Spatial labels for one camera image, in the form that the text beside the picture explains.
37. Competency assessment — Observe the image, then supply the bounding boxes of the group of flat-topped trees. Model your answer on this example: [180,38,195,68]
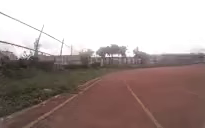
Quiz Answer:
[95,43,128,60]

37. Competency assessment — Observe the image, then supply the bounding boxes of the small tree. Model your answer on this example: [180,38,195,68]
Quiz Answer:
[78,48,95,66]

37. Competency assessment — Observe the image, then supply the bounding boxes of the dark tree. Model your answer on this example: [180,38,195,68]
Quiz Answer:
[132,46,151,65]

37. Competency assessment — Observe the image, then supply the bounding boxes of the concrete kerb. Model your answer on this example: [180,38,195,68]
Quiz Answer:
[0,76,104,126]

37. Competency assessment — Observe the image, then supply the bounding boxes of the long low building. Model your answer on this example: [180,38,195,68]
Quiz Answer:
[149,52,205,65]

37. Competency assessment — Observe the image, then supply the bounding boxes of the grey building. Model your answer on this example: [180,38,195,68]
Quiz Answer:
[0,45,20,63]

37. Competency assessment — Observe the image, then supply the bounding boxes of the long pale boundary wall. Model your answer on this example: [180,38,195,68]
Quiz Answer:
[39,54,152,67]

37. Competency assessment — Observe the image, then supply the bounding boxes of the tall wire fence with poles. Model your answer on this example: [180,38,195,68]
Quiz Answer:
[0,0,74,68]

